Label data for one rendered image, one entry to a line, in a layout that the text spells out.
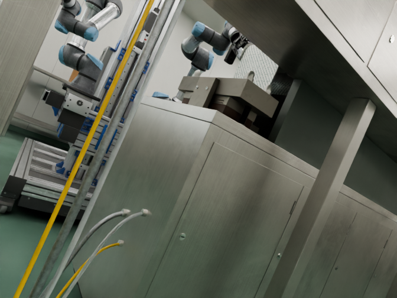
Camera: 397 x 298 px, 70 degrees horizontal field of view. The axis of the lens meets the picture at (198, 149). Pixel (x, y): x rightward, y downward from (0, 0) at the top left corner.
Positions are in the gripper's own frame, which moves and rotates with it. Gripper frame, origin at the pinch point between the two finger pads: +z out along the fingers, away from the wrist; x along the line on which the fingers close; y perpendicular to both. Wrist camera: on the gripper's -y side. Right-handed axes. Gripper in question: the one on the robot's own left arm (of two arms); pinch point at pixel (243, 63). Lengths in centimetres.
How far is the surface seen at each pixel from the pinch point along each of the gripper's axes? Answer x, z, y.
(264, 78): -5.9, 25.2, 7.9
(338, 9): -26, 49, 38
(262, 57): -5.9, 14.6, 11.0
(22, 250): -47, 51, -118
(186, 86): -25.6, 20.8, -14.4
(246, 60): -5.9, 8.0, 4.1
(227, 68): 225, -348, -132
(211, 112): -31, 52, -1
